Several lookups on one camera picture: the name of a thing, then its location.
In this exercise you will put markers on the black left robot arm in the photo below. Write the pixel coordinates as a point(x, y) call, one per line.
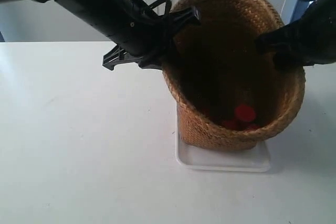
point(90, 12)

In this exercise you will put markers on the dark blue window frame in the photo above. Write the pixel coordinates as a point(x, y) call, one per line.
point(302, 6)

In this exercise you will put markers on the white cabinet doors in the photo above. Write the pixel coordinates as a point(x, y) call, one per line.
point(28, 21)

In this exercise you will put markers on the white rectangular plastic tray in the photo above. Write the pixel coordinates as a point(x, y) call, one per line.
point(255, 160)

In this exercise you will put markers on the brown woven basket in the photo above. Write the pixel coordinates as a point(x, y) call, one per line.
point(217, 68)

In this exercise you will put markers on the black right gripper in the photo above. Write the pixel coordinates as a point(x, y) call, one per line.
point(307, 41)

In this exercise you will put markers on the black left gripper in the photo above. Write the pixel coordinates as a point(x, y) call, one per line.
point(143, 33)

